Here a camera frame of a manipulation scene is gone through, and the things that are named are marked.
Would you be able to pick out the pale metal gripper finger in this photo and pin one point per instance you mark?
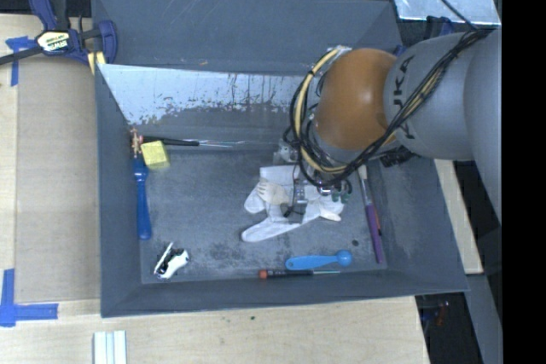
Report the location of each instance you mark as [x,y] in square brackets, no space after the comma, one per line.
[301,200]

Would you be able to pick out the beige wooden fork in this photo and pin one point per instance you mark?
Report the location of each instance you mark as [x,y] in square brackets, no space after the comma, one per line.
[273,191]

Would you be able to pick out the white cloth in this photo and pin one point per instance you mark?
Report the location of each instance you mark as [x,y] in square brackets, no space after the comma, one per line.
[273,221]

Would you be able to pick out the blue measuring spoon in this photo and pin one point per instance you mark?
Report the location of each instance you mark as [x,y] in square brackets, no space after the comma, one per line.
[313,261]

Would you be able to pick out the purple paintbrush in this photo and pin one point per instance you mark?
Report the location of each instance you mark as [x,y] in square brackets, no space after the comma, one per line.
[372,217]

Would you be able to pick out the small black screwdriver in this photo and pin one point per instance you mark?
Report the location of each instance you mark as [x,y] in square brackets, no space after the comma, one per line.
[290,273]

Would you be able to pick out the thin black pen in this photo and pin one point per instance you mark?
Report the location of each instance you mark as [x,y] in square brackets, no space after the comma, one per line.
[175,141]

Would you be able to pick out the yellow cube block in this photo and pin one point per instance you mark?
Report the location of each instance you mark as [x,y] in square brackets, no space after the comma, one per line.
[155,154]

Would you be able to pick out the grey metal bin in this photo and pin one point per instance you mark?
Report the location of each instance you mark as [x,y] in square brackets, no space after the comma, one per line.
[239,34]

